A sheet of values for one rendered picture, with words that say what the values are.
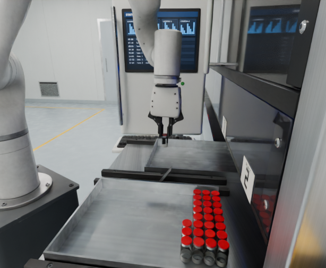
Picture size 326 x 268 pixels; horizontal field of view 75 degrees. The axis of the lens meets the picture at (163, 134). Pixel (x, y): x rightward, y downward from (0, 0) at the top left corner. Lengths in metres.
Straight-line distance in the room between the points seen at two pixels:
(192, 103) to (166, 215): 0.82
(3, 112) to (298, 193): 0.65
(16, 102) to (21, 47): 6.73
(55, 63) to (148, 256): 6.59
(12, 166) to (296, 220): 0.65
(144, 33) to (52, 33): 6.18
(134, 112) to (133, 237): 0.88
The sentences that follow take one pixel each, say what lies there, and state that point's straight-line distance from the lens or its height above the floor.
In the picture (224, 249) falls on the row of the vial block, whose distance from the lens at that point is 0.45.
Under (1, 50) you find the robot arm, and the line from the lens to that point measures 0.63.
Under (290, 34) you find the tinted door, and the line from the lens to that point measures 0.36.
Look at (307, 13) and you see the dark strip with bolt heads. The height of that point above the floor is 1.29.
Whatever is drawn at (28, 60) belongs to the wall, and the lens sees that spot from 7.35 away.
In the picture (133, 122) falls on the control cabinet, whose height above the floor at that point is 0.88.
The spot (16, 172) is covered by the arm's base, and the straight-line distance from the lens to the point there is 0.72.
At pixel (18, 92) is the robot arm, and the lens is 0.75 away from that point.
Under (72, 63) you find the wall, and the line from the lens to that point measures 6.63.
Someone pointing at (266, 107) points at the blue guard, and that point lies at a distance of 0.38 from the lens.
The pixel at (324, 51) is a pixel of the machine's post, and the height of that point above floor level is 1.25.
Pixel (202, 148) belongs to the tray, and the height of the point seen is 0.88.
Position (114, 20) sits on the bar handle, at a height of 1.42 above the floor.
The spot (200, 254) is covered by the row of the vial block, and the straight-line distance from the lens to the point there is 0.46.
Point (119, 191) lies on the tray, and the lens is 0.66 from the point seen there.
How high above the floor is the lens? 1.25
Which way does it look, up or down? 20 degrees down
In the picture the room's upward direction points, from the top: straight up
